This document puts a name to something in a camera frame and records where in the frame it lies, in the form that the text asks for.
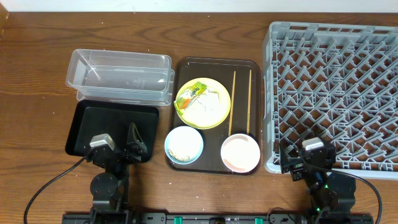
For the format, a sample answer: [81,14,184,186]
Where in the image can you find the clear plastic bin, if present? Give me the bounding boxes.
[66,49,175,106]

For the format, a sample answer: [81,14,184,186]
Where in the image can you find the left black cable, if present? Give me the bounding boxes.
[23,155,91,224]

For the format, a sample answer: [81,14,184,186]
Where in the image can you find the blue bowl with rice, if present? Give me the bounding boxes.
[164,126,204,165]

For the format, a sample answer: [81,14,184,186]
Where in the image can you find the yellow plate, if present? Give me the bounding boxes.
[176,78,231,129]

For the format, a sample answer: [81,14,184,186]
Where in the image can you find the black cable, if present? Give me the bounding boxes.
[326,167,383,224]
[23,155,91,224]

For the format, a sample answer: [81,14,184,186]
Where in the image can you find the white tissue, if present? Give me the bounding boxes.
[192,90,220,112]

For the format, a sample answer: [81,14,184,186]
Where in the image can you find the black plastic tray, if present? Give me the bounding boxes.
[65,100,159,162]

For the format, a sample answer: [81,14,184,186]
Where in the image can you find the right black cable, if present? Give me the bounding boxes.
[326,167,383,224]

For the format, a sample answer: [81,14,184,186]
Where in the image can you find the pink bowl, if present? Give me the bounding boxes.
[220,134,261,174]

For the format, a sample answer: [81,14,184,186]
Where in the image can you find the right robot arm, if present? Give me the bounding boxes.
[279,137,356,223]

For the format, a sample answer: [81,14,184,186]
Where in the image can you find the right wooden chopstick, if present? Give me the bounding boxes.
[246,70,252,135]

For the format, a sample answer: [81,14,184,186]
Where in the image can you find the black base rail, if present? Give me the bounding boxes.
[62,213,373,224]

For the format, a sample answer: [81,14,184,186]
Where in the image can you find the green yellow snack wrapper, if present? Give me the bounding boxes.
[174,82,207,116]

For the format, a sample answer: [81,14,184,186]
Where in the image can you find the dark brown serving tray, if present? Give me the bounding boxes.
[165,57,262,175]

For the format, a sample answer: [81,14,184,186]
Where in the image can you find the grey dishwasher rack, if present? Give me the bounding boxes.
[262,22,397,180]

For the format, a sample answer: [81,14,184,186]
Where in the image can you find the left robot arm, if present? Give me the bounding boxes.
[86,123,147,224]

